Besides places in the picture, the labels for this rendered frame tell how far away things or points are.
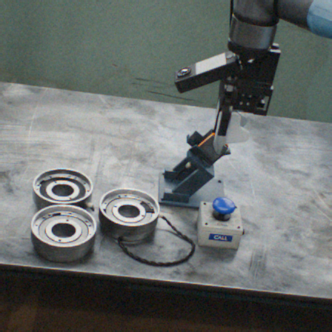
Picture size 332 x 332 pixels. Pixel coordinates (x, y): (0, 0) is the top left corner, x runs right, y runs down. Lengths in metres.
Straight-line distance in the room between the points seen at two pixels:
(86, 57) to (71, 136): 1.42
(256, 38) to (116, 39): 1.70
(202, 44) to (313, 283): 1.74
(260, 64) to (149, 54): 1.66
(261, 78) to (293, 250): 0.31
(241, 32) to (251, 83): 0.10
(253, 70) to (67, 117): 0.49
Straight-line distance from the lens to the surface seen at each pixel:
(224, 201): 1.09
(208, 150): 1.16
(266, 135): 1.47
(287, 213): 1.24
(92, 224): 1.07
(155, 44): 2.70
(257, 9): 1.02
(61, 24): 2.70
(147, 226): 1.08
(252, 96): 1.10
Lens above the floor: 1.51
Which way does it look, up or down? 33 degrees down
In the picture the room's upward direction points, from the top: 10 degrees clockwise
